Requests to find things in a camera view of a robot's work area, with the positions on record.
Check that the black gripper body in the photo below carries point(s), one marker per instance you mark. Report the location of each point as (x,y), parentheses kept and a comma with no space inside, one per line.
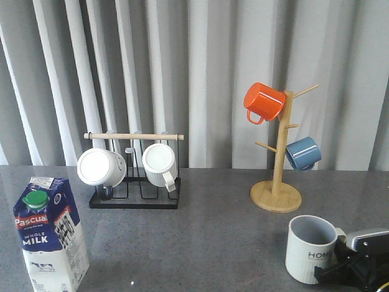
(366,268)

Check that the cream HOME mug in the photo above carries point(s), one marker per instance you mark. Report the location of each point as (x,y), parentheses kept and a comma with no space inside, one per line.
(310,243)

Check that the blue white milk carton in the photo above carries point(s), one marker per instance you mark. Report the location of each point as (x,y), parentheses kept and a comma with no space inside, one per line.
(50,230)

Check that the wooden mug tree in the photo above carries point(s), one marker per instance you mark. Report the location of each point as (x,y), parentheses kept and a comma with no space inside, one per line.
(274,195)

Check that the blue enamel mug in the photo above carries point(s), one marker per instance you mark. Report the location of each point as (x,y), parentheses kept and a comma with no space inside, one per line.
(303,154)

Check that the orange enamel mug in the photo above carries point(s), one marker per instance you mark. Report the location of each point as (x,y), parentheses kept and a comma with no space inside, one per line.
(263,103)

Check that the white ribbed hanging mug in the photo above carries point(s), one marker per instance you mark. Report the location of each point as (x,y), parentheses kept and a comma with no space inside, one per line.
(160,166)

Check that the white smooth hanging mug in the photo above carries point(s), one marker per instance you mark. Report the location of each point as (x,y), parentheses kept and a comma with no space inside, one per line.
(103,169)

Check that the grey pleated curtain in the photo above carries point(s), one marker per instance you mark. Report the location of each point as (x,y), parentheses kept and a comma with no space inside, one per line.
(72,67)

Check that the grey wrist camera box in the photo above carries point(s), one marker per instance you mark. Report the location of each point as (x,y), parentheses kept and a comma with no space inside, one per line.
(370,241)

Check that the black wire mug rack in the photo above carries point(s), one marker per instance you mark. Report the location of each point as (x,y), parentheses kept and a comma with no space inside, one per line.
(136,191)

